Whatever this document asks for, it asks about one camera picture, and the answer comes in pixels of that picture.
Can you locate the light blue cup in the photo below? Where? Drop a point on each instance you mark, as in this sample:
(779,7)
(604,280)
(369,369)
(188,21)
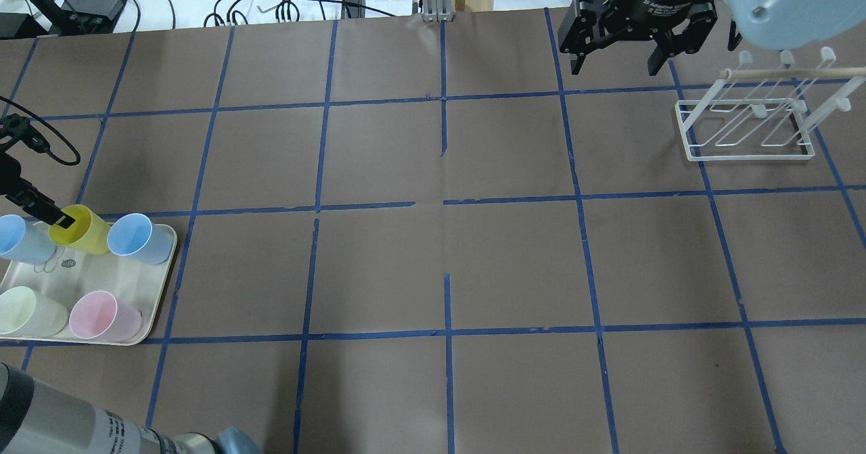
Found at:
(135,236)
(23,242)

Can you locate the beige serving tray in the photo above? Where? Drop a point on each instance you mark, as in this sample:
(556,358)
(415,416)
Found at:
(70,274)

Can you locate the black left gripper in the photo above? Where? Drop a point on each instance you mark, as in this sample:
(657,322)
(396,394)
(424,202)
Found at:
(21,189)

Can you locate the yellow ikea cup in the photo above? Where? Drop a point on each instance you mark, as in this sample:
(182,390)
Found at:
(88,232)

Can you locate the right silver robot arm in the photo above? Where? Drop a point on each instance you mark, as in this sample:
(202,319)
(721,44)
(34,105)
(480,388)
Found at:
(682,26)

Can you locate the pink ikea cup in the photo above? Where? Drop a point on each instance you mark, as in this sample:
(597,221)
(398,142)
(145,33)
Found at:
(101,316)

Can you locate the light blue cup far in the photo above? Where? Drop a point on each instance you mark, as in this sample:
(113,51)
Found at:
(135,236)

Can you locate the light blue cup near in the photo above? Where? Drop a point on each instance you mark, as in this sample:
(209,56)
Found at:
(23,242)

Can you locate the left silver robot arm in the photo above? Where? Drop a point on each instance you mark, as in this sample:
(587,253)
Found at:
(39,418)

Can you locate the cream white ikea cup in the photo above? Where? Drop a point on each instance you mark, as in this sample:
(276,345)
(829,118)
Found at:
(28,313)

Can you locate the black monitor stand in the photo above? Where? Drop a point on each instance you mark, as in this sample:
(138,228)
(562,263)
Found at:
(68,18)

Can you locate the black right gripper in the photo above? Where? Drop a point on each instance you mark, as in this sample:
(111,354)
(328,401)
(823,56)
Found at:
(655,1)

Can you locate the white wire cup rack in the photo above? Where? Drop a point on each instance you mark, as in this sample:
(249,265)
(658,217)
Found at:
(751,113)

